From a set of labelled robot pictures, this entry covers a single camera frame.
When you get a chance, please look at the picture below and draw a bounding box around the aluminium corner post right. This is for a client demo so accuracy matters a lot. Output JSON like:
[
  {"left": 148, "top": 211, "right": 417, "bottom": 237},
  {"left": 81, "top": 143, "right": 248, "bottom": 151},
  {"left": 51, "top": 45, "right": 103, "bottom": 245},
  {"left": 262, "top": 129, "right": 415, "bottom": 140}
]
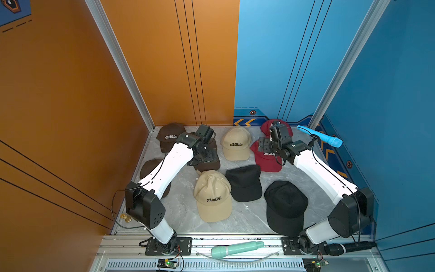
[{"left": 308, "top": 0, "right": 390, "bottom": 129}]

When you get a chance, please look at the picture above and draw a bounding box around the brown cap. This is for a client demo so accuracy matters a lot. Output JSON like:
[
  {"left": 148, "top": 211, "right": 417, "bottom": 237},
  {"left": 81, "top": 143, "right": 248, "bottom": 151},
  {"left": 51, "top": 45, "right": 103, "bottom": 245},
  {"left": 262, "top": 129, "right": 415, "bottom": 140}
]
[
  {"left": 194, "top": 139, "right": 220, "bottom": 175},
  {"left": 139, "top": 159, "right": 172, "bottom": 198},
  {"left": 156, "top": 123, "right": 186, "bottom": 153}
]

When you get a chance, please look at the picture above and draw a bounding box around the beige cap back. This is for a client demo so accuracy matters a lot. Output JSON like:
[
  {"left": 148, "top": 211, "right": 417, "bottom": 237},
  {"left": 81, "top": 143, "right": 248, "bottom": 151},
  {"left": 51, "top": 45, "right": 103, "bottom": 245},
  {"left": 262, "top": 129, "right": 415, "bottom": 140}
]
[{"left": 222, "top": 126, "right": 251, "bottom": 161}]

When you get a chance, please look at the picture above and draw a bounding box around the black microphone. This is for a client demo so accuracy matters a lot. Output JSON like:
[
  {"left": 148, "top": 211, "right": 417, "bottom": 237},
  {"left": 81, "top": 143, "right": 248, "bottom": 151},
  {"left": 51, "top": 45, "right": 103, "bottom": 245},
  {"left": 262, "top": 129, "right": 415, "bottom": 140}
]
[{"left": 324, "top": 241, "right": 377, "bottom": 256}]

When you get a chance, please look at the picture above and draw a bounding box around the aluminium front rail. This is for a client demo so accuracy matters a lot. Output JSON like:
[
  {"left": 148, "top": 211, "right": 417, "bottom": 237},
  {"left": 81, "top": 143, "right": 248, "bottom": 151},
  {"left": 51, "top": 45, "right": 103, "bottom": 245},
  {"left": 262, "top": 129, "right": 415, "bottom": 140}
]
[{"left": 90, "top": 233, "right": 388, "bottom": 272}]

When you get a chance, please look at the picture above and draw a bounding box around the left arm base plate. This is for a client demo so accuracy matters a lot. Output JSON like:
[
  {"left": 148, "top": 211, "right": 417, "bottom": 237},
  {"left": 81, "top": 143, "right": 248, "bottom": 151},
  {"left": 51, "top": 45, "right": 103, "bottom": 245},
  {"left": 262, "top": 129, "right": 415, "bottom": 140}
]
[{"left": 145, "top": 236, "right": 193, "bottom": 256}]

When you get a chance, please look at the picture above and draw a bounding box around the circuit board right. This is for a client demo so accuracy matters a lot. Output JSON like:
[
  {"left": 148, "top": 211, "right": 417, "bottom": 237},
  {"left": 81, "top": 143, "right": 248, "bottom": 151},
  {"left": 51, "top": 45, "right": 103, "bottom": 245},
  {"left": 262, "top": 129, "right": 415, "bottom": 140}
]
[{"left": 303, "top": 260, "right": 329, "bottom": 272}]

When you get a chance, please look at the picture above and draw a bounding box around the blue microphone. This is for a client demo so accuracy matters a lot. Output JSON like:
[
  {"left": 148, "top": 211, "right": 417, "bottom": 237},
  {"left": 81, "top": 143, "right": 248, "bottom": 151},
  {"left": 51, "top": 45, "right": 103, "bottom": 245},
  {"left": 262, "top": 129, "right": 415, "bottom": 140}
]
[{"left": 297, "top": 125, "right": 343, "bottom": 148}]

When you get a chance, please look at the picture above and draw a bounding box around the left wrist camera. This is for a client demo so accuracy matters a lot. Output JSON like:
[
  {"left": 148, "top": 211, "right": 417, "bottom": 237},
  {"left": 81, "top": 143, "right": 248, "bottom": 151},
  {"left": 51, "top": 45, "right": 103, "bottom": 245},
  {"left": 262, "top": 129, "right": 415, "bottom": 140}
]
[{"left": 194, "top": 124, "right": 215, "bottom": 143}]

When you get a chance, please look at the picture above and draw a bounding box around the maroon cap back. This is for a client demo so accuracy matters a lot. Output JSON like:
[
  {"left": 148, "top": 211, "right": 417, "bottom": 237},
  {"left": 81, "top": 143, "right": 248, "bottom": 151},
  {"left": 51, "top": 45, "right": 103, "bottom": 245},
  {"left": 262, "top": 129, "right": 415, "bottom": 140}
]
[{"left": 261, "top": 119, "right": 293, "bottom": 139}]

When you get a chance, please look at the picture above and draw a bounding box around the brass knob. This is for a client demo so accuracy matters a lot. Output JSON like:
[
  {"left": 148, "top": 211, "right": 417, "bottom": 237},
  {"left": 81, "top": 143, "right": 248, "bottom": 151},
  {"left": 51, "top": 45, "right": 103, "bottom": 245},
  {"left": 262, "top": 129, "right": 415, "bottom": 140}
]
[{"left": 120, "top": 213, "right": 133, "bottom": 223}]

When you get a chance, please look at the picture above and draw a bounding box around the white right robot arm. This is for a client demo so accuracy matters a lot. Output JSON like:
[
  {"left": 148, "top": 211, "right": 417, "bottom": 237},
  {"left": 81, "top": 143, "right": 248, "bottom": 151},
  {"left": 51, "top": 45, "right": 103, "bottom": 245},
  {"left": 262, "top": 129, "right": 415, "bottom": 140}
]
[{"left": 258, "top": 135, "right": 375, "bottom": 255}]

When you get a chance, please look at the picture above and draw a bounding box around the beige cap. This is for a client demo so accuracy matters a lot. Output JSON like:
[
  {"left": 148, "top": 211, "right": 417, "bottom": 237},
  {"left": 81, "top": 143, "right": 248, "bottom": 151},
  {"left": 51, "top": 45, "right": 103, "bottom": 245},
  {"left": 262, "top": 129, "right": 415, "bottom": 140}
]
[
  {"left": 193, "top": 170, "right": 232, "bottom": 223},
  {"left": 222, "top": 126, "right": 251, "bottom": 161}
]

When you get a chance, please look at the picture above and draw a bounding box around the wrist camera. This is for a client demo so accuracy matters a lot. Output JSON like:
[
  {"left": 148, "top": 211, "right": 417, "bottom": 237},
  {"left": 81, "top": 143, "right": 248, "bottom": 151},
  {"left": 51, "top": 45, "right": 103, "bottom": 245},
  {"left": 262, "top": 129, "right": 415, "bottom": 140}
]
[
  {"left": 194, "top": 124, "right": 215, "bottom": 143},
  {"left": 269, "top": 121, "right": 291, "bottom": 142}
]

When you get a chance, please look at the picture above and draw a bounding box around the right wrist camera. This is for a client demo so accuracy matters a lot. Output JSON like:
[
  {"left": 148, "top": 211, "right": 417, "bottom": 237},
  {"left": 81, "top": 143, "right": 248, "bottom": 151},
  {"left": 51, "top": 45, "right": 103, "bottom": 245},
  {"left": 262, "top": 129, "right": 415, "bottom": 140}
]
[{"left": 269, "top": 121, "right": 291, "bottom": 142}]

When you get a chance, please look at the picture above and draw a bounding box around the black cap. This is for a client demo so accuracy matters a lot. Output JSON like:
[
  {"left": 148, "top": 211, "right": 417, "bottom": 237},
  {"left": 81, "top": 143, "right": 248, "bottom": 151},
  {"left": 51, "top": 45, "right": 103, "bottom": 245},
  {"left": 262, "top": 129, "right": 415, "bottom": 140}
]
[
  {"left": 264, "top": 180, "right": 309, "bottom": 238},
  {"left": 225, "top": 164, "right": 262, "bottom": 202}
]

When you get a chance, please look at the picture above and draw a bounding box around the green circuit board left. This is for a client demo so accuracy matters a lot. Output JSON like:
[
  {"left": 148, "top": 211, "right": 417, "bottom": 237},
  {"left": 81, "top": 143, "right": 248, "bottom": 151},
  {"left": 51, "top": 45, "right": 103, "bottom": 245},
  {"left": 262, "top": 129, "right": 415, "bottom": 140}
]
[{"left": 157, "top": 259, "right": 178, "bottom": 271}]

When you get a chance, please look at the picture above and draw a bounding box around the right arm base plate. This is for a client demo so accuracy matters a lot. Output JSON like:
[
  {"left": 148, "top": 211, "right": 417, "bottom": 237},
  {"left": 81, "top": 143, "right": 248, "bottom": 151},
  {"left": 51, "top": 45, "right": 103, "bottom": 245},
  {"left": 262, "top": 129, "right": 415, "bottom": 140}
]
[{"left": 281, "top": 237, "right": 304, "bottom": 256}]

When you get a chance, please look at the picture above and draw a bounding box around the beige cap front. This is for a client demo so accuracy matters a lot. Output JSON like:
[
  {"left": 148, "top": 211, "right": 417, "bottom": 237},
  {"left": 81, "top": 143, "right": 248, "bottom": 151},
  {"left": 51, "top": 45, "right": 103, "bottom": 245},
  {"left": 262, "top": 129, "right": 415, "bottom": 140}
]
[{"left": 193, "top": 170, "right": 232, "bottom": 223}]

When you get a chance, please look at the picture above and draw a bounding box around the maroon cap front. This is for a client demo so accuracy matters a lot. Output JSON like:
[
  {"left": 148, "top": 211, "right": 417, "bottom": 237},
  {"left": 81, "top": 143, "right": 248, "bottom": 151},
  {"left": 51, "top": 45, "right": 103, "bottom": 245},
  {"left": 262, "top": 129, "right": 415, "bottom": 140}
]
[{"left": 250, "top": 140, "right": 282, "bottom": 173}]

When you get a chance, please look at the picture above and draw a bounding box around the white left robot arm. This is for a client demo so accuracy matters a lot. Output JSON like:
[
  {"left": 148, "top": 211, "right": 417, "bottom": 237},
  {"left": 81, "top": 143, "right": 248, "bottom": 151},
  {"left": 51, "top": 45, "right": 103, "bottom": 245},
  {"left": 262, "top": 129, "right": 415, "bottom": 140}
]
[{"left": 125, "top": 125, "right": 218, "bottom": 250}]

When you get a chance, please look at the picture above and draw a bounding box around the aluminium corner post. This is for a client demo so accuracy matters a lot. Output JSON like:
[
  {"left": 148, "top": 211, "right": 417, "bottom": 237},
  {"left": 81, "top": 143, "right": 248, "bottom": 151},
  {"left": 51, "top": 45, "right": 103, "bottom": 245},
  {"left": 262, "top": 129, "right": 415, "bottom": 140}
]
[
  {"left": 85, "top": 0, "right": 155, "bottom": 133},
  {"left": 308, "top": 0, "right": 390, "bottom": 129}
]

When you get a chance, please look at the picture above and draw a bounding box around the green microphone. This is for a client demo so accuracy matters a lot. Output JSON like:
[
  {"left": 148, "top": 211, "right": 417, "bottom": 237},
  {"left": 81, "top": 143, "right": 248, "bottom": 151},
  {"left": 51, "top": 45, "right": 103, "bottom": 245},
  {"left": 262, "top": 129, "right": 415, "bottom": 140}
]
[{"left": 211, "top": 241, "right": 265, "bottom": 259}]

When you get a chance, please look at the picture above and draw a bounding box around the aluminium corner post left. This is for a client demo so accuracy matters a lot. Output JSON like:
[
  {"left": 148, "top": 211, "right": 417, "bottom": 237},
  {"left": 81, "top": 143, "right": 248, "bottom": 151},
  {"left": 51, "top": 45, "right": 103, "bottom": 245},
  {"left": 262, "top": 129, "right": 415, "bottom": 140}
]
[{"left": 85, "top": 0, "right": 155, "bottom": 133}]

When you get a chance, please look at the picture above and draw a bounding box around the maroon cap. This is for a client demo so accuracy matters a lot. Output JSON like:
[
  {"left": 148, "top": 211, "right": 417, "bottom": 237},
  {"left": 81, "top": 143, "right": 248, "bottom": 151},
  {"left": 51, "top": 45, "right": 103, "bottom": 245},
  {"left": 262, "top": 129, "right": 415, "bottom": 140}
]
[
  {"left": 261, "top": 119, "right": 293, "bottom": 139},
  {"left": 250, "top": 140, "right": 282, "bottom": 173}
]

